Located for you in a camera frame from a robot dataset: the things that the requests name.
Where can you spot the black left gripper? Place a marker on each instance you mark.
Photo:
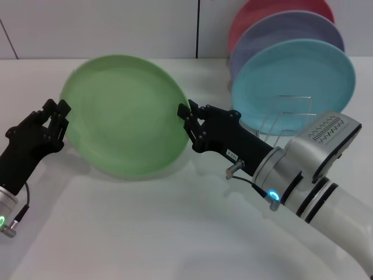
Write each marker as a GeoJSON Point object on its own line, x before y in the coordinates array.
{"type": "Point", "coordinates": [26, 146]}

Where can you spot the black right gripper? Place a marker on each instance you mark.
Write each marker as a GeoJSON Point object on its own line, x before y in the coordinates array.
{"type": "Point", "coordinates": [233, 137]}

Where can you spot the green plastic plate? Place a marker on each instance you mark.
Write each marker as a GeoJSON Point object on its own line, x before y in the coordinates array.
{"type": "Point", "coordinates": [125, 116]}

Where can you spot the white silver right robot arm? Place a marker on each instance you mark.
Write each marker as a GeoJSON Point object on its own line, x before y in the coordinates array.
{"type": "Point", "coordinates": [326, 204]}

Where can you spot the light blue plastic plate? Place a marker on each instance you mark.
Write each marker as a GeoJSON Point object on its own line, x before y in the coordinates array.
{"type": "Point", "coordinates": [291, 73]}

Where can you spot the purple plastic plate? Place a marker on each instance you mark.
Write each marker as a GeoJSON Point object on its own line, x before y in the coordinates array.
{"type": "Point", "coordinates": [268, 35]}

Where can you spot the red plastic plate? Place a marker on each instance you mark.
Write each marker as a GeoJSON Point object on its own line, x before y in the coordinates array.
{"type": "Point", "coordinates": [253, 14]}

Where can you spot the black vertical wall strip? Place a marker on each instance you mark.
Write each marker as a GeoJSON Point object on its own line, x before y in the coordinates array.
{"type": "Point", "coordinates": [197, 29]}

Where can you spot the grey slanted wall strip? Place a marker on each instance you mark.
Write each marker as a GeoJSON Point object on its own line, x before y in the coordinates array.
{"type": "Point", "coordinates": [8, 38]}

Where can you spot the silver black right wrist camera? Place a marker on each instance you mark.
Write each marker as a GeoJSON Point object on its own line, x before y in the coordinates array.
{"type": "Point", "coordinates": [323, 140]}

